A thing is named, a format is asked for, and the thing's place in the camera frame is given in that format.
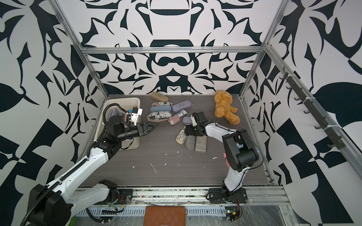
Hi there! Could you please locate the purple case horizontal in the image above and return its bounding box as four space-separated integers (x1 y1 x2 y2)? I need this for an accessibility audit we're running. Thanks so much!
183 116 193 125

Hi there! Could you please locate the grey fabric case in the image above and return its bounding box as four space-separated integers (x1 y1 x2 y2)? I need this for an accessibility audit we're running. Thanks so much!
185 136 196 150

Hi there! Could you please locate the map print glasses case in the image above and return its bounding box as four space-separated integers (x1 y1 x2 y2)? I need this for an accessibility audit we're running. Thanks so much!
176 126 186 145

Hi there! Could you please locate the cream plastic storage box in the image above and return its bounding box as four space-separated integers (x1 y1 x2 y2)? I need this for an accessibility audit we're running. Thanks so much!
93 98 142 141

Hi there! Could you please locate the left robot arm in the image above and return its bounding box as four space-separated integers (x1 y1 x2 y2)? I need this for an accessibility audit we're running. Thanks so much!
20 115 158 226

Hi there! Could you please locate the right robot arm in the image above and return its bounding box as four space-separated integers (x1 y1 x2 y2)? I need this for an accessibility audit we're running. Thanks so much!
185 112 260 196

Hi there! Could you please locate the newspaper flag case left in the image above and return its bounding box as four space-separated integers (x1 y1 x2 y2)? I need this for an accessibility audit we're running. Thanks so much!
148 111 172 120

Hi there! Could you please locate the light blue case at back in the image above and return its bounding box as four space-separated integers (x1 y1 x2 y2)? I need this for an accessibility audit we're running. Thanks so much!
150 105 172 113

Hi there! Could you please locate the flag newspaper case centre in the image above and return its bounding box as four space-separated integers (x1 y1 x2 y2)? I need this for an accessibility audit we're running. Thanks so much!
168 110 188 125

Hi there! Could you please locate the newspaper print case at back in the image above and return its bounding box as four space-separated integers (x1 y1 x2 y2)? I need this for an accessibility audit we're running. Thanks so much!
151 101 173 107

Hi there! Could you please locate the tan fabric case at back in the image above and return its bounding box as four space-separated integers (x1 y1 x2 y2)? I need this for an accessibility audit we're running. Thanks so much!
150 92 169 102

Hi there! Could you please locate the pink alarm clock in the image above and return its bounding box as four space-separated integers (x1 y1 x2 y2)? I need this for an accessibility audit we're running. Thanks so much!
223 153 230 168

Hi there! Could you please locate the tan teddy bear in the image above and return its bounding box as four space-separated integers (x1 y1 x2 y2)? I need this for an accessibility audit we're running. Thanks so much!
214 90 240 125

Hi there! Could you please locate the brown quilted wallet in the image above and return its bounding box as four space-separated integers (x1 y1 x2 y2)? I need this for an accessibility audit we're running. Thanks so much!
143 206 186 226

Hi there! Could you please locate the grey wall hook rail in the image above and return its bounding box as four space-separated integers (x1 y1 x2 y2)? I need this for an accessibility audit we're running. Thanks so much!
281 72 346 150

